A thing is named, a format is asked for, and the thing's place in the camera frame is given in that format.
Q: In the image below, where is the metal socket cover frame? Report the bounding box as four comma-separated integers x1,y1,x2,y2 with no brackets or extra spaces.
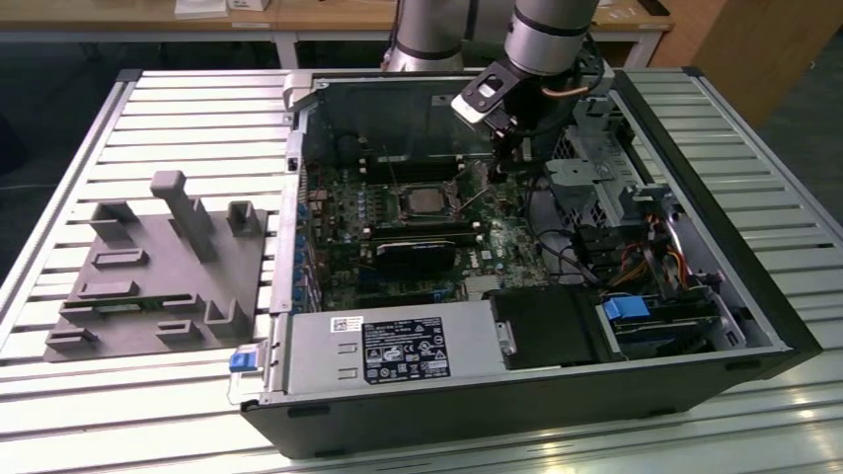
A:
450,164,494,209

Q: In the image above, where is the silver square CPU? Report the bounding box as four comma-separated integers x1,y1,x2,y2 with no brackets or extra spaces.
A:
398,189,446,218

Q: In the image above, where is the black CPU socket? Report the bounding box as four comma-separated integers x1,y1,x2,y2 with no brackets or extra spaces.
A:
384,181,466,227

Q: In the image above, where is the grey metal drive cage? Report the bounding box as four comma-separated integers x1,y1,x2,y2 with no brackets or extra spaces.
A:
542,96,673,228

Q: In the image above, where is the grey plastic drive latch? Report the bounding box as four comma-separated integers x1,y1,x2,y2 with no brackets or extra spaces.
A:
629,182,677,208

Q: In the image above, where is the green motherboard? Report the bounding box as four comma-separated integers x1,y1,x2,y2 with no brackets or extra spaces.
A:
298,147,561,315

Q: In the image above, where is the wooden cabinet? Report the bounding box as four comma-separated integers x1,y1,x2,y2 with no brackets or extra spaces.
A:
648,0,843,127

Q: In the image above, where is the black graphics card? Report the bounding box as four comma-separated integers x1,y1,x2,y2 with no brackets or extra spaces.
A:
372,240,460,276

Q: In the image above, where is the small silver chipset heatsink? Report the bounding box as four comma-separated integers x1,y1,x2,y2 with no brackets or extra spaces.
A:
462,275,502,297

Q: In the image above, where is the hard disk in blue carrier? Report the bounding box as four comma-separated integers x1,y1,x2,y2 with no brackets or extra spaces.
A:
596,294,723,360

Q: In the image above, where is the black plastic fan shroud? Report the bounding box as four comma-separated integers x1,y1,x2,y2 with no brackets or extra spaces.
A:
482,285,624,371

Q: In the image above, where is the white paper box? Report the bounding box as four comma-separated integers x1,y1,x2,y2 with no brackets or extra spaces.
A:
173,0,229,20

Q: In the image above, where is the silver power supply with label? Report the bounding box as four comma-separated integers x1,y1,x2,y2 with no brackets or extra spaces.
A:
278,301,512,396

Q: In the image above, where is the black open PC case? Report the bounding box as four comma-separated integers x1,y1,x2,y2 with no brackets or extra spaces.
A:
237,66,824,448

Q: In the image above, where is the grey parts rack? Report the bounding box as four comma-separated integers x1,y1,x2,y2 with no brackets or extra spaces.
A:
40,170,270,364

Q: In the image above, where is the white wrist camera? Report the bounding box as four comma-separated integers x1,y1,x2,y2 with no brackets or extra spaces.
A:
450,63,521,133

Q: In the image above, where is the thick black wire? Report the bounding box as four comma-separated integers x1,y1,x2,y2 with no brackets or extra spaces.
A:
533,226,604,288

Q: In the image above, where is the multicoloured wire bundle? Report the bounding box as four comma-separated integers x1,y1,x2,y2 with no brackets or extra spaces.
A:
608,211,696,292

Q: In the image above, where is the grey case handle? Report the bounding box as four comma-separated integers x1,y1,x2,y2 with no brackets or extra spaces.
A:
281,70,318,108

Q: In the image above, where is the wooden desk with white frame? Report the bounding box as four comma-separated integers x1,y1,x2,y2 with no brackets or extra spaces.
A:
0,0,673,69

